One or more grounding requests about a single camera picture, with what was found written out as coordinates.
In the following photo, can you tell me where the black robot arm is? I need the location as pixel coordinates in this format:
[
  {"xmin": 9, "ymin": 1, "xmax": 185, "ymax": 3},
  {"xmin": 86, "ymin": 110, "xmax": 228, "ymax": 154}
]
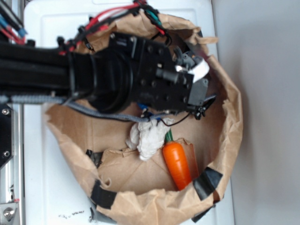
[{"xmin": 0, "ymin": 33, "xmax": 209, "ymax": 114}]

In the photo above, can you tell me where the orange toy carrot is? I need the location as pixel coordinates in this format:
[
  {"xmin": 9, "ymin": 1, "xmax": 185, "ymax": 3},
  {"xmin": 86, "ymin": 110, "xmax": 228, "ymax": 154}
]
[{"xmin": 162, "ymin": 130, "xmax": 192, "ymax": 191}]

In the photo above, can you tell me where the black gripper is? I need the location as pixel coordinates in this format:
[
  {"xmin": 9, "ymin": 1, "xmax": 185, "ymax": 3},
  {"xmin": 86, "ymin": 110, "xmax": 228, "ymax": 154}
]
[{"xmin": 109, "ymin": 32, "xmax": 209, "ymax": 112}]

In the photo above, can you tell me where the grey braided cable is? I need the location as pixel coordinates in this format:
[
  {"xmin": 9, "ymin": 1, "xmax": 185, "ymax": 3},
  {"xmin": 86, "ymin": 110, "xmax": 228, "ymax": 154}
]
[{"xmin": 0, "ymin": 95, "xmax": 169, "ymax": 123}]

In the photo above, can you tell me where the crumpled white paper towel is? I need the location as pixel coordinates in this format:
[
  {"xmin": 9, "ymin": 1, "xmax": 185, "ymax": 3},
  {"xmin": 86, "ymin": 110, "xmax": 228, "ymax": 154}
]
[{"xmin": 125, "ymin": 118, "xmax": 174, "ymax": 161}]

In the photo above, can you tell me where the aluminium frame rail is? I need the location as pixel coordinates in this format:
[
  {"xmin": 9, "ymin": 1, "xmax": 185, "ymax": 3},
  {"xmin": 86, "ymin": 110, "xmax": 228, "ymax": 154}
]
[{"xmin": 0, "ymin": 104, "xmax": 26, "ymax": 225}]

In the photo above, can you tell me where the brown paper bag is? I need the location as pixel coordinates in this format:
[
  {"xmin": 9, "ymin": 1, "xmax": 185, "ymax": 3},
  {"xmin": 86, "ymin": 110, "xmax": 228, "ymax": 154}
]
[{"xmin": 45, "ymin": 14, "xmax": 243, "ymax": 225}]

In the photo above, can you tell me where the red and black wire bundle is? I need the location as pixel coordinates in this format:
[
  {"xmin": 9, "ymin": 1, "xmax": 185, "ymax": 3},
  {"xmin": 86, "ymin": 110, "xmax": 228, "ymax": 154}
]
[{"xmin": 57, "ymin": 0, "xmax": 173, "ymax": 56}]

